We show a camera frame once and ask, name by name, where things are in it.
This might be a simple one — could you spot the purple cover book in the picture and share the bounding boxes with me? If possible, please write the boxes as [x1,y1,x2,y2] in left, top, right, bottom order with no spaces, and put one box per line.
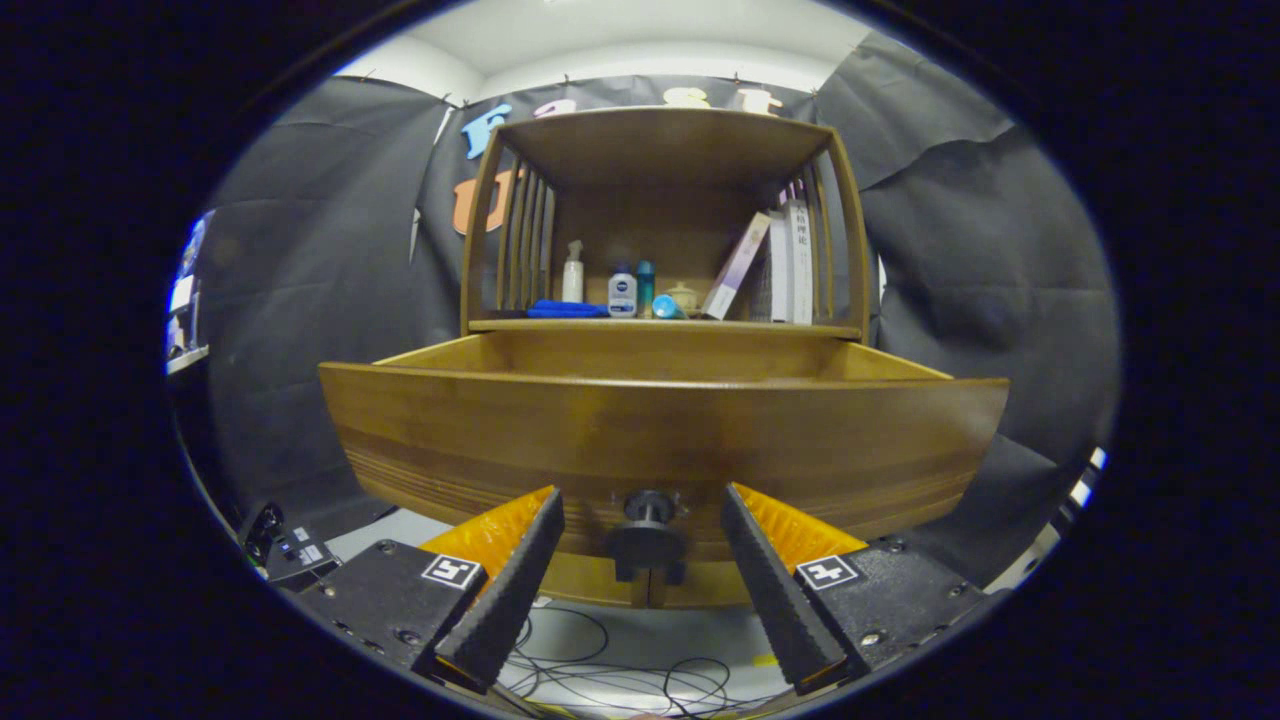
[702,212,772,321]

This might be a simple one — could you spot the brown wooden drawer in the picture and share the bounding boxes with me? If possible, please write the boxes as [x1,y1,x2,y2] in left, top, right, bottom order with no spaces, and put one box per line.
[318,330,1011,566]

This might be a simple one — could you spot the black cables on floor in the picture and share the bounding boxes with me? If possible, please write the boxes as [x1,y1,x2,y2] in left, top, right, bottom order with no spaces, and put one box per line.
[500,598,791,720]

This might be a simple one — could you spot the black electronic device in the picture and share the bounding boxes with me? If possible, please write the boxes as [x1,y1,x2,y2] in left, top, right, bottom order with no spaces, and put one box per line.
[243,503,341,584]

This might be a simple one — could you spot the patterned cover white book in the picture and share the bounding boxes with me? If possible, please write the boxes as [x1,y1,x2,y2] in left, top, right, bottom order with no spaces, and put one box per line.
[755,210,791,323]

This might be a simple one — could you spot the cluttered white shelf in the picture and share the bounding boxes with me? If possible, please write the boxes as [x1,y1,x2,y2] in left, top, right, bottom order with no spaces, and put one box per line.
[165,210,216,376]

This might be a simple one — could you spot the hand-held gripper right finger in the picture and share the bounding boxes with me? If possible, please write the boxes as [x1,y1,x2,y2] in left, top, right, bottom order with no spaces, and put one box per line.
[720,482,991,696]

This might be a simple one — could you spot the wooden cabinet door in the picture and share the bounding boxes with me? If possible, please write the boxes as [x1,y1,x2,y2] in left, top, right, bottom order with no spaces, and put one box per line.
[543,553,651,609]
[648,555,753,609]

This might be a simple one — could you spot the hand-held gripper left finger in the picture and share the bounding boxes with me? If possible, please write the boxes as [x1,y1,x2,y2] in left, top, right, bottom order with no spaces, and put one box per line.
[295,485,567,694]

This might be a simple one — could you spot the brown wooden cabinet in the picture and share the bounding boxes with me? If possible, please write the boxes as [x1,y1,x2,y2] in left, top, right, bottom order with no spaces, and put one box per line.
[460,107,873,611]

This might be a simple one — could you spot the black round drawer knob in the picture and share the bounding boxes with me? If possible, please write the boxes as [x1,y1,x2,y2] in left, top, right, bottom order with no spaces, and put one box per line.
[607,490,691,566]

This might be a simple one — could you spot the wooden countertop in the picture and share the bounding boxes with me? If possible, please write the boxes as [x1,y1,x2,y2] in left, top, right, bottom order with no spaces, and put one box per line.
[468,318,863,341]

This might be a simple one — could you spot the thick white book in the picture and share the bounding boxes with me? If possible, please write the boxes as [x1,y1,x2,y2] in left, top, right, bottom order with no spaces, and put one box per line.
[783,198,814,325]

